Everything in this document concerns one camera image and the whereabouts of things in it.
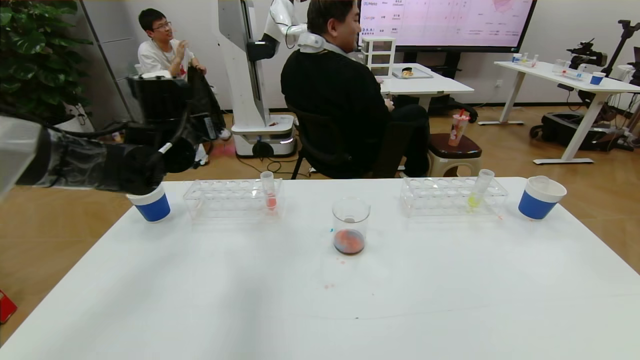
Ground pale red pigment test tube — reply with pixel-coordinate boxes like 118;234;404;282
260;171;278;211

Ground clear glass beaker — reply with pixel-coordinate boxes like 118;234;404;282
332;198;371;257

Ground clear acrylic tube rack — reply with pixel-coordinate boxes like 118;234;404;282
183;178;285;221
400;176;508;218

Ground yellow pigment test tube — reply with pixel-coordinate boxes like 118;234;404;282
466;169;496;210

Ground black office chair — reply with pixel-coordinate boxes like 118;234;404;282
287;102;426;181

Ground seated man black sweater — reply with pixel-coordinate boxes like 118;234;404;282
280;0;431;180

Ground white humanoid robot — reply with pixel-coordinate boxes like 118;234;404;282
217;0;307;160

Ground brown cushioned stool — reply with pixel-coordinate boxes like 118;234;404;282
427;133;483;177

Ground white drawer shelf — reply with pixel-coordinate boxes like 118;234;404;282
361;36;397;78

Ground drink cup red straw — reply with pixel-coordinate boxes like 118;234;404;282
448;110;471;147

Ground grey tray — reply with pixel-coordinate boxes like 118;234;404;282
392;66;434;80

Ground white desk with tray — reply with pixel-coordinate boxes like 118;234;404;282
380;63;475;126

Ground blue white paper cup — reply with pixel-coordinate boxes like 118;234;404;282
518;175;567;221
127;182;171;223

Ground large display screen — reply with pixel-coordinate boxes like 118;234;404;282
356;0;538;54

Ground seated man white shirt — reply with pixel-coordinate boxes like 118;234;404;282
137;7;233;166

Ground white desk T-shaped legs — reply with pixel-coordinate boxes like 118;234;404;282
494;61;640;166

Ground white planter pot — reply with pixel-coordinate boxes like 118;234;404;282
50;116;96;133

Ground green potted plant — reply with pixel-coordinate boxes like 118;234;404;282
0;0;95;126

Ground red flat object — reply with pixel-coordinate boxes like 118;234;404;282
0;290;18;325

